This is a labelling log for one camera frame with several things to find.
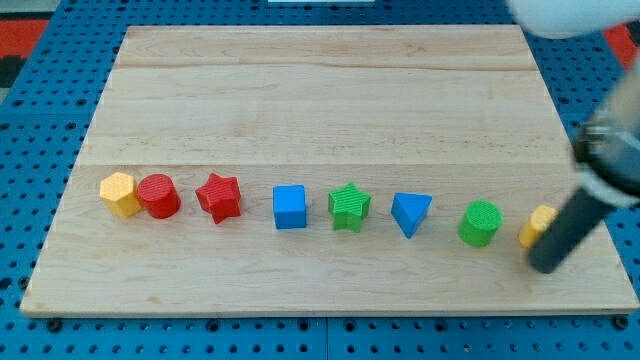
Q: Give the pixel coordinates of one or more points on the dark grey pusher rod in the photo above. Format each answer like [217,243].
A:
[578,217]

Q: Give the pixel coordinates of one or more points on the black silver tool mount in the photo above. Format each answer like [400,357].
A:
[607,158]

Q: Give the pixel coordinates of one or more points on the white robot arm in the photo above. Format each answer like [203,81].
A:
[560,19]

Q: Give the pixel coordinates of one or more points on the wooden board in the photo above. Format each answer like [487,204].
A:
[458,112]

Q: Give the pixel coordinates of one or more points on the green cylinder block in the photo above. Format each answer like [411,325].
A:
[479,223]

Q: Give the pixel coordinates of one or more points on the blue triangle block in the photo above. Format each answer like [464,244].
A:
[409,210]

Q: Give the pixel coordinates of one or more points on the green star block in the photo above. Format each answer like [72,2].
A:
[349,206]

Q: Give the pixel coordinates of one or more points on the blue cube block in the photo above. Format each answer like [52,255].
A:
[289,206]

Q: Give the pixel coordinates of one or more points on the red star block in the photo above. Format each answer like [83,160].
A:
[220,197]

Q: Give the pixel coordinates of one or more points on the red cylinder block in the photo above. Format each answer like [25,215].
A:
[159,196]

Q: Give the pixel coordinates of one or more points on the yellow hexagon block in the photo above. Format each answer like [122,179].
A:
[118,193]

